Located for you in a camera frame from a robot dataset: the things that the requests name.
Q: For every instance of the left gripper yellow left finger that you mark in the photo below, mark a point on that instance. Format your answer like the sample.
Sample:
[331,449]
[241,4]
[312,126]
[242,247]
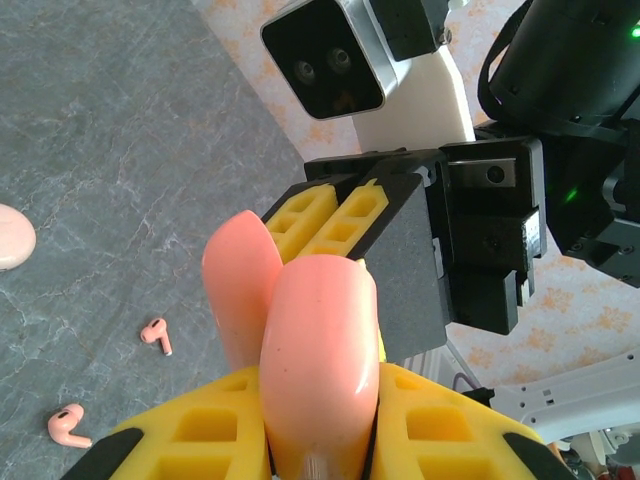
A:
[200,435]

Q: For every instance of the pink rounded-rectangular charging case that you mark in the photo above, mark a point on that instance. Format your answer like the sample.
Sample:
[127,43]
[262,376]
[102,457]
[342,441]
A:
[320,350]

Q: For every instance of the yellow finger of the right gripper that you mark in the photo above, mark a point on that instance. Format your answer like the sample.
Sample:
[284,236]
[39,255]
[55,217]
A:
[405,260]
[300,220]

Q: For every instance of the pink round charging case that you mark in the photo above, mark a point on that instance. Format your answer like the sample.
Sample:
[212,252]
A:
[15,237]

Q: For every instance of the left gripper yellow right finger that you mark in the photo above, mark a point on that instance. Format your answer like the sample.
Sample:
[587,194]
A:
[440,440]

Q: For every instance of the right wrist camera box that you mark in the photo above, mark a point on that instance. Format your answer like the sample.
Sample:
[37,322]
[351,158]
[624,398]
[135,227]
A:
[325,65]

